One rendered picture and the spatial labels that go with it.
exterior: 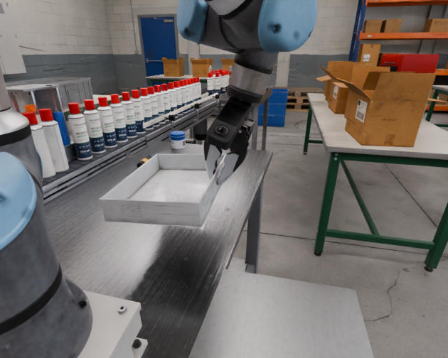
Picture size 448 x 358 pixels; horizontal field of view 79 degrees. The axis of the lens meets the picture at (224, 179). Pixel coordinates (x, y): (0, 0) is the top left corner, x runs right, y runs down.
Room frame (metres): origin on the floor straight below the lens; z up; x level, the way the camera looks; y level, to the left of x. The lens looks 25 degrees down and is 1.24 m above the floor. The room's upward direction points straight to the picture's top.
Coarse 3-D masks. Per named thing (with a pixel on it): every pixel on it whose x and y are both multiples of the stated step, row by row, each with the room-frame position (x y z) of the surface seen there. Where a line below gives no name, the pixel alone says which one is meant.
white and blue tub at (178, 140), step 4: (172, 132) 1.27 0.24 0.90; (176, 132) 1.27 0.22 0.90; (180, 132) 1.27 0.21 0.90; (184, 132) 1.27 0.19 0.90; (172, 136) 1.24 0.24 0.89; (176, 136) 1.23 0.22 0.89; (180, 136) 1.24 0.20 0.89; (184, 136) 1.26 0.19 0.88; (172, 140) 1.24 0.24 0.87; (176, 140) 1.23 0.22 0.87; (180, 140) 1.24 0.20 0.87; (184, 140) 1.25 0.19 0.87; (172, 144) 1.24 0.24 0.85; (176, 144) 1.23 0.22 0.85; (180, 144) 1.23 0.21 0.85; (184, 144) 1.25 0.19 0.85; (176, 148) 1.23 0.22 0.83; (180, 148) 1.24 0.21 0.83
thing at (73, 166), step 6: (138, 138) 1.24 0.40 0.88; (120, 144) 1.14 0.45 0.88; (126, 144) 1.14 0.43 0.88; (108, 150) 1.07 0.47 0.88; (114, 150) 1.07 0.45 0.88; (96, 156) 0.99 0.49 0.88; (102, 156) 1.00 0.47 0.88; (72, 162) 0.93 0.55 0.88; (78, 162) 0.93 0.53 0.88; (84, 162) 0.93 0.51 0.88; (90, 162) 0.93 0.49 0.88; (72, 168) 0.87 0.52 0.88; (78, 168) 0.88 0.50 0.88; (60, 174) 0.82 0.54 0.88; (66, 174) 0.83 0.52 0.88; (48, 180) 0.77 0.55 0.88; (54, 180) 0.78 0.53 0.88
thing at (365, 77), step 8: (352, 72) 2.21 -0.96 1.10; (360, 72) 2.19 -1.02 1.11; (368, 72) 1.79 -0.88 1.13; (376, 72) 1.78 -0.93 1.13; (384, 72) 1.77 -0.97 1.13; (392, 72) 1.76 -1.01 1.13; (400, 72) 1.75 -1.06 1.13; (408, 72) 1.75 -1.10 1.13; (352, 80) 2.19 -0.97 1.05; (360, 80) 2.18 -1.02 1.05; (368, 80) 1.82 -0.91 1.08; (376, 80) 1.81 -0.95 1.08; (360, 88) 2.16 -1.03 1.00; (368, 88) 1.84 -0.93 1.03
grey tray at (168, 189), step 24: (144, 168) 0.64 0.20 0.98; (168, 168) 0.72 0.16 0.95; (192, 168) 0.70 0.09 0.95; (216, 168) 0.69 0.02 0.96; (120, 192) 0.52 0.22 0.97; (144, 192) 0.57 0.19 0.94; (168, 192) 0.57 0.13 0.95; (192, 192) 0.56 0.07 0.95; (216, 192) 0.55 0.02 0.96; (120, 216) 0.45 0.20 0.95; (144, 216) 0.44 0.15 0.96; (168, 216) 0.43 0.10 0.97; (192, 216) 0.43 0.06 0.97
